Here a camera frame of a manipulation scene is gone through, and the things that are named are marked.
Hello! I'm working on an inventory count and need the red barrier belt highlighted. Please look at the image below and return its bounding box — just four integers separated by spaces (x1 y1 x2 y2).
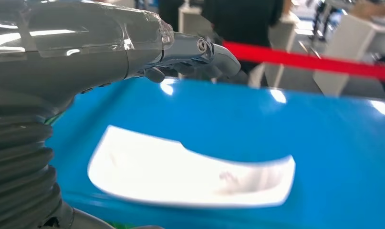
222 41 385 83

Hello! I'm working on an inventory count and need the person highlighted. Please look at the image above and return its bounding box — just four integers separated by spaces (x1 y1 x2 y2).
201 0 284 75

